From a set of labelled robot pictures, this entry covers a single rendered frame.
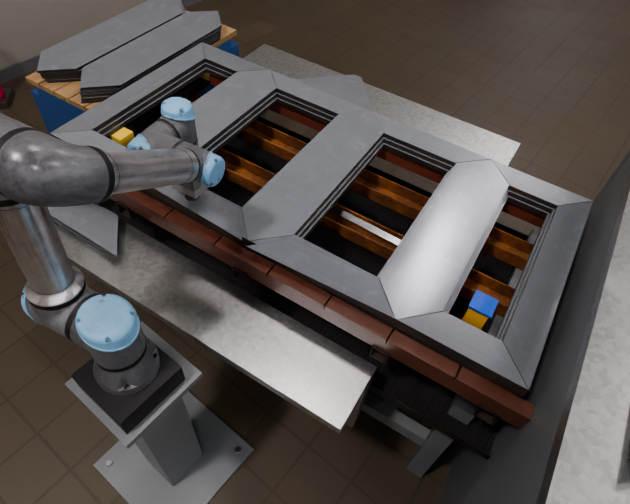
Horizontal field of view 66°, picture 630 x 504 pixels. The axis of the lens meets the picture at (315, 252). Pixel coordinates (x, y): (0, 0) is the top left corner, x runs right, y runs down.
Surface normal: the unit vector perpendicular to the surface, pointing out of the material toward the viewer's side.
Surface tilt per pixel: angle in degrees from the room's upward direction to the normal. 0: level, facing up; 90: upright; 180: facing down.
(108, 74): 0
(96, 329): 8
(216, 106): 0
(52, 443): 0
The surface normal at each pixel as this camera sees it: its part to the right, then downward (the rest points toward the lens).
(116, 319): 0.20, -0.58
